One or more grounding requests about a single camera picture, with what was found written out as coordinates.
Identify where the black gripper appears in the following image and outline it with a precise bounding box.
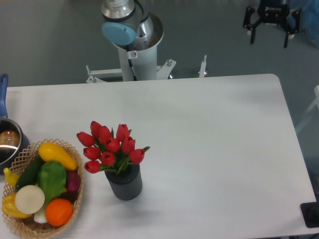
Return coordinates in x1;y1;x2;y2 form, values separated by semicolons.
242;0;302;48

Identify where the red tulip bouquet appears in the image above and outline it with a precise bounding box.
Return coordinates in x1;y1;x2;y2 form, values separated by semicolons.
76;121;150;175

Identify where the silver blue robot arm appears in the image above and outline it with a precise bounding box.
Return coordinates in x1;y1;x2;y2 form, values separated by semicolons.
101;0;303;48

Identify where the dark grey ribbed vase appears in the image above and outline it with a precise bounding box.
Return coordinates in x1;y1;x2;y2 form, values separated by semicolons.
105;164;143;201

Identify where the blue plastic bag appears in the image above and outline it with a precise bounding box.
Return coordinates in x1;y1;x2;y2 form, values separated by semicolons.
289;0;319;48

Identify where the black device at table edge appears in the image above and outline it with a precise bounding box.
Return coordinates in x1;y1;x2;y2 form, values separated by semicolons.
300;202;319;228

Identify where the yellow squash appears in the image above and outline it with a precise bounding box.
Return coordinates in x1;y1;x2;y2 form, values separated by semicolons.
38;142;78;171

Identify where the green lettuce leaf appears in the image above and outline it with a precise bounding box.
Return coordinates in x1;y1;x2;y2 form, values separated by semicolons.
37;161;67;206

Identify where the orange fruit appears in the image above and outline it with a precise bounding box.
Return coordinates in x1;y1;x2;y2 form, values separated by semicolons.
45;198;73;227

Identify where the green cucumber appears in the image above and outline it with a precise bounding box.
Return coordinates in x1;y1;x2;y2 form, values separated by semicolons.
15;155;45;192

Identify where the white round onion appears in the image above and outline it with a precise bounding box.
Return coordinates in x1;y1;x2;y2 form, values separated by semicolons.
14;185;45;214

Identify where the woven wicker basket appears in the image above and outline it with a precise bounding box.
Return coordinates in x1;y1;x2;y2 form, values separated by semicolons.
1;139;84;239

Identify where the yellow bell pepper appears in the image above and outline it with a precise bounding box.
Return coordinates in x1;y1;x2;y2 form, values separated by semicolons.
1;193;32;219

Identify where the white frame at right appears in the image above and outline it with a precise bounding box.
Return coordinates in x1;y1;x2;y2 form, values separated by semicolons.
295;85;319;134

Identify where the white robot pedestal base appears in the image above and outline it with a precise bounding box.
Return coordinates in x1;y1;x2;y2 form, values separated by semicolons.
85;46;208;84

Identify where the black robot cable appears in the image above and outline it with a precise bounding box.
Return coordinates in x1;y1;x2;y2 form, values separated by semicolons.
125;45;138;81

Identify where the blue handled saucepan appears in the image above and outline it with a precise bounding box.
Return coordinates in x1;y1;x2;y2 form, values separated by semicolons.
0;73;29;175

